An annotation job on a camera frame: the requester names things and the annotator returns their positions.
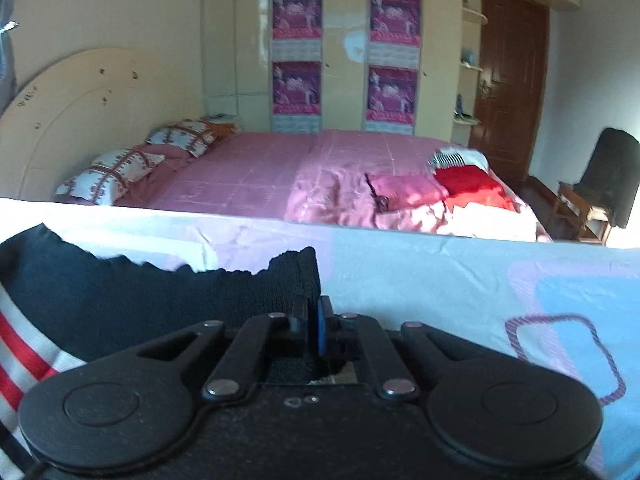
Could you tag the black white striped cloth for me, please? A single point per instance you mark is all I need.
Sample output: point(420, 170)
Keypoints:
point(452, 158)

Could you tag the pink wall poster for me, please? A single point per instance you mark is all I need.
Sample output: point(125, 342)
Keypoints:
point(391, 95)
point(296, 90)
point(395, 22)
point(296, 15)

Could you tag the pink bed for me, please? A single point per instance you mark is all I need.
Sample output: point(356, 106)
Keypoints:
point(270, 175)

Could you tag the white patterned pillow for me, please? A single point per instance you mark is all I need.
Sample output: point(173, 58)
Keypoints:
point(107, 175)
point(192, 135)

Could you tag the cream corner shelf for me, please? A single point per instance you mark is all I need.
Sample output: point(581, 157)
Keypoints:
point(470, 65)

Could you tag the cream wardrobe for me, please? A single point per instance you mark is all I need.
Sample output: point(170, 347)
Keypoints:
point(340, 45)

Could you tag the red cloth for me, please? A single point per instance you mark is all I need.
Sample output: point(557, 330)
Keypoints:
point(472, 185)

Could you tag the cream wooden headboard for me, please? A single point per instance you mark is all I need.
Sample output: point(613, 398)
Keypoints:
point(90, 110)

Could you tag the chair with black cloth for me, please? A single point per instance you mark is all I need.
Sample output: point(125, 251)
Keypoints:
point(607, 180)

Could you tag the pink folded cloth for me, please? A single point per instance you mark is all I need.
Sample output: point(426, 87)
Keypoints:
point(410, 190)

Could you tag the blue curtain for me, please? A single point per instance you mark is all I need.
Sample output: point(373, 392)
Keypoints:
point(6, 50)

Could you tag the blue pink patterned quilt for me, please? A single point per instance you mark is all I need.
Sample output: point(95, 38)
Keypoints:
point(450, 290)

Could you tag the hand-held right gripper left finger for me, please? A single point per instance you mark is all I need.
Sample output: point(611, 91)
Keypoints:
point(304, 327)

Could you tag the striped knit sweater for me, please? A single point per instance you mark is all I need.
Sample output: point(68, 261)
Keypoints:
point(125, 300)

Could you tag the brown wooden door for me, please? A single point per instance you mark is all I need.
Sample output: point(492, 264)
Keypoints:
point(507, 85)

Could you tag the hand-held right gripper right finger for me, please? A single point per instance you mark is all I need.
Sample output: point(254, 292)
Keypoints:
point(323, 330)

